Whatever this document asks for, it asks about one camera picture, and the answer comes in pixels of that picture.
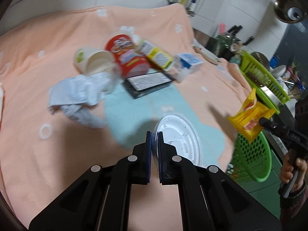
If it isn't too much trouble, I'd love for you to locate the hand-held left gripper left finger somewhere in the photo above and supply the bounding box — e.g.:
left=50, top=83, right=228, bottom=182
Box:
left=29, top=131, right=152, bottom=231

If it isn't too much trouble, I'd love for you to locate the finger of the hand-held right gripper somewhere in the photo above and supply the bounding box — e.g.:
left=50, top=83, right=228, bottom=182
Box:
left=259, top=117, right=293, bottom=139

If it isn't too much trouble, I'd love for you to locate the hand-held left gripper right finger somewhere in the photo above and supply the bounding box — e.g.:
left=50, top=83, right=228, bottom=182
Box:
left=157, top=131, right=282, bottom=231

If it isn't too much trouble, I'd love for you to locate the yellow snack packet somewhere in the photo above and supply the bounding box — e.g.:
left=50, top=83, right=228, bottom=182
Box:
left=228, top=88, right=276, bottom=145

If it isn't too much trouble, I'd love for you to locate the white plastic lid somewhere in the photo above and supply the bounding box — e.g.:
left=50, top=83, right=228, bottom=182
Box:
left=152, top=114, right=201, bottom=167

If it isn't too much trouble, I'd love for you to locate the green plastic basket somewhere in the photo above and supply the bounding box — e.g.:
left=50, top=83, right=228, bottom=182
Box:
left=226, top=131, right=272, bottom=183

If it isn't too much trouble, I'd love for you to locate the black box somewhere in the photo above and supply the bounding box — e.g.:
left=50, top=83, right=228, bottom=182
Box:
left=123, top=72, right=174, bottom=100

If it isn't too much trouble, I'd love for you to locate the white wrapper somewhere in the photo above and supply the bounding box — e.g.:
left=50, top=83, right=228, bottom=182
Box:
left=47, top=73, right=113, bottom=129

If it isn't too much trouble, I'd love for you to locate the red instant noodle cup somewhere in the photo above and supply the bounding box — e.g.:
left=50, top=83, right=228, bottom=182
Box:
left=105, top=31, right=150, bottom=79

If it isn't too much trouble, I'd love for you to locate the person's right forearm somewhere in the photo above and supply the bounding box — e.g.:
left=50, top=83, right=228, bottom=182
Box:
left=279, top=180, right=308, bottom=222

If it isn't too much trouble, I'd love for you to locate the person's right hand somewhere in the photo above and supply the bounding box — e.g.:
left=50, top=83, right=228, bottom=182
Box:
left=280, top=158, right=308, bottom=186

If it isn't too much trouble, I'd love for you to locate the metal tray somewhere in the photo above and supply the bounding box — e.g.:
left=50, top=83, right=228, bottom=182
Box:
left=259, top=87, right=282, bottom=106

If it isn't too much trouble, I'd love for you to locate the stack of white bowls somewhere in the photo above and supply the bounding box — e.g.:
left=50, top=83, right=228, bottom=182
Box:
left=272, top=65, right=289, bottom=79

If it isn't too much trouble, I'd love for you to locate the blue container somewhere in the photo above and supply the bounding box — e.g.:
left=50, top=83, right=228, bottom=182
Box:
left=269, top=56, right=280, bottom=71

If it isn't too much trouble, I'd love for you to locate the metal pot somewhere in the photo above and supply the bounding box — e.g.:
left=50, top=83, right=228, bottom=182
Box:
left=250, top=52, right=269, bottom=69

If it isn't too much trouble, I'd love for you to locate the green dish rack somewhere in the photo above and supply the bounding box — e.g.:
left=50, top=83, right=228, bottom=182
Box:
left=241, top=50, right=290, bottom=115

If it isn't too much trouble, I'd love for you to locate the clear plastic piece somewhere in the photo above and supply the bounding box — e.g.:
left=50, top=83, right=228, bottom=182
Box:
left=168, top=64, right=192, bottom=83

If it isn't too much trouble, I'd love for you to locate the white floral plate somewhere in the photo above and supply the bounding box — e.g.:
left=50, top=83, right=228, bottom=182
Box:
left=197, top=48, right=220, bottom=64

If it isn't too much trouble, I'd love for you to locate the blue white carton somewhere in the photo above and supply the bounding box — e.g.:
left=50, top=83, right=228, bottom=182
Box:
left=177, top=53, right=204, bottom=74

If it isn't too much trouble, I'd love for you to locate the green glass bottle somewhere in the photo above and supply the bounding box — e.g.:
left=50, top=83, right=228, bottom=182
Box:
left=215, top=32, right=233, bottom=56

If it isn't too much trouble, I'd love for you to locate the yellow carton box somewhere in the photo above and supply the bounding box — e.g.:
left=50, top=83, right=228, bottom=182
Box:
left=138, top=39, right=174, bottom=71

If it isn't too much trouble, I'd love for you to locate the peach printed blanket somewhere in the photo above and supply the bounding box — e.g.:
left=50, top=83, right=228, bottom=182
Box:
left=0, top=3, right=253, bottom=231

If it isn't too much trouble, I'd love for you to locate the white paper cup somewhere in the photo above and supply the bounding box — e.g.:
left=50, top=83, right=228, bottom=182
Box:
left=74, top=48, right=116, bottom=75

